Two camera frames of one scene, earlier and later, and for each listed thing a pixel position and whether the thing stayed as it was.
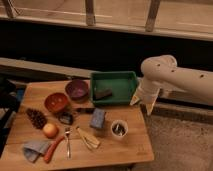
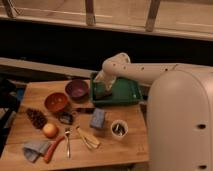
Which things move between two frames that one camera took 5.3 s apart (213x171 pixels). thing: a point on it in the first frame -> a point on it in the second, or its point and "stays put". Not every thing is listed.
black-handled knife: [86, 110] stays put
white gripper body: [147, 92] -> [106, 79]
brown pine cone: [37, 119] stays put
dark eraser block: [101, 94] stays put
